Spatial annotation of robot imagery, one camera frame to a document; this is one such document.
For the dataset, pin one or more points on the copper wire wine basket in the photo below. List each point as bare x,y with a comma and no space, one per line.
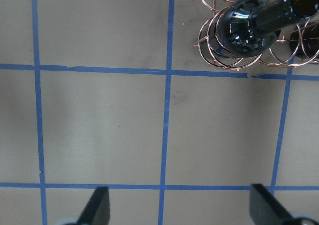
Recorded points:
209,51

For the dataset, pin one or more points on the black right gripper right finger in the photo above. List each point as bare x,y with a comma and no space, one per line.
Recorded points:
265,209

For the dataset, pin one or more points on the dark wine bottle in basket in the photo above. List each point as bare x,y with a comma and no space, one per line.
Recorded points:
250,27

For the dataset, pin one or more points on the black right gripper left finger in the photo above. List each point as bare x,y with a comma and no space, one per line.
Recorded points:
97,210

